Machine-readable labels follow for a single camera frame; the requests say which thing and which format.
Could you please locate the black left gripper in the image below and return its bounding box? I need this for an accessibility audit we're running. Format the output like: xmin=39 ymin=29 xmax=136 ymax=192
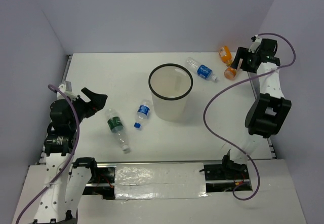
xmin=69 ymin=87 xmax=107 ymax=129

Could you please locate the orange juice bottle white cap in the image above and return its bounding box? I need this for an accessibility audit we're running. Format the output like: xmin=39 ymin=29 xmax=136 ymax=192
xmin=224 ymin=67 xmax=237 ymax=80

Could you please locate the green label clear plastic bottle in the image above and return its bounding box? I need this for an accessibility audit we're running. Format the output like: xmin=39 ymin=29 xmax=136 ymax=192
xmin=105 ymin=108 xmax=131 ymax=154

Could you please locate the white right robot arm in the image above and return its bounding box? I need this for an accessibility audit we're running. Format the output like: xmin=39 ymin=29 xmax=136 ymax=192
xmin=220 ymin=36 xmax=292 ymax=179

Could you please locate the white bin with black rim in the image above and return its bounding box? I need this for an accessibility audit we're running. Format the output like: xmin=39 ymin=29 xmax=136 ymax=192
xmin=148 ymin=63 xmax=193 ymax=122

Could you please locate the orange bottle with label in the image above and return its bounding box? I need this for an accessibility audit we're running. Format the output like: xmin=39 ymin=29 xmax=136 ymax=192
xmin=218 ymin=46 xmax=232 ymax=66

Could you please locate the blue label white cap bottle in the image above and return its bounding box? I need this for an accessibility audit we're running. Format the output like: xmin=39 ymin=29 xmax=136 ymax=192
xmin=186 ymin=57 xmax=217 ymax=82

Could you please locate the blue cap pepsi water bottle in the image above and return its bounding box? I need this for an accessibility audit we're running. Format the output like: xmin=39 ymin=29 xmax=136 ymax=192
xmin=134 ymin=99 xmax=152 ymax=130

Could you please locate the silver foil tape panel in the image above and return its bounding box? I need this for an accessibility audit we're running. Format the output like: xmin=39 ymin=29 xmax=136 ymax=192
xmin=114 ymin=163 xmax=207 ymax=200

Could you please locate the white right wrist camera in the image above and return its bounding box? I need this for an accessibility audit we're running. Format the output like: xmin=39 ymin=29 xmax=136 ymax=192
xmin=248 ymin=34 xmax=262 ymax=54

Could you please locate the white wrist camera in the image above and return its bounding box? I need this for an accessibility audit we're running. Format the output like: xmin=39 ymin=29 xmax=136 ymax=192
xmin=248 ymin=34 xmax=262 ymax=54
xmin=58 ymin=81 xmax=76 ymax=102

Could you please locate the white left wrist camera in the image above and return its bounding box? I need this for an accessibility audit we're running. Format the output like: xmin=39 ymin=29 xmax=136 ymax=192
xmin=58 ymin=81 xmax=76 ymax=102

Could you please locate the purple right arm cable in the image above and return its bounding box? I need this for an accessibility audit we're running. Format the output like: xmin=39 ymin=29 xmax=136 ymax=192
xmin=203 ymin=32 xmax=297 ymax=201

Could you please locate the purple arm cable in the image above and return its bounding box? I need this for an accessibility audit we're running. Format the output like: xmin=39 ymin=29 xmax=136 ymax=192
xmin=203 ymin=32 xmax=297 ymax=201
xmin=14 ymin=84 xmax=82 ymax=224

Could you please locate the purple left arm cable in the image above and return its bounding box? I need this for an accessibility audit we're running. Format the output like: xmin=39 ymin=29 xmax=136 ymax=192
xmin=14 ymin=84 xmax=82 ymax=224

